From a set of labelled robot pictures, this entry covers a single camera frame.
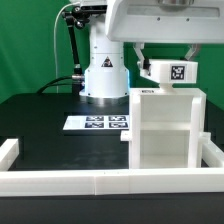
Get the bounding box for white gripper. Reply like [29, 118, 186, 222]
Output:
[105, 0, 224, 77]

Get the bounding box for white cabinet top block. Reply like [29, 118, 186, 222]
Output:
[140, 59, 198, 84]

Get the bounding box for white cabinet body box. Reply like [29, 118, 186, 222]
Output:
[121, 85, 206, 169]

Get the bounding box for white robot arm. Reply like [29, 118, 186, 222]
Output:
[70, 0, 224, 101]

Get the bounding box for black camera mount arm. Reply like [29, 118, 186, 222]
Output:
[62, 5, 107, 91]

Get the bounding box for black cables at base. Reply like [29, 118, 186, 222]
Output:
[35, 74, 85, 95]

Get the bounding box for white cable on mount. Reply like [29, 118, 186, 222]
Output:
[53, 1, 81, 94]

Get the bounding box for white marker base plate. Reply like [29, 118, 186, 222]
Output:
[63, 115, 129, 130]

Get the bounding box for white U-shaped frame wall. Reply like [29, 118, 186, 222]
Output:
[0, 139, 224, 197]

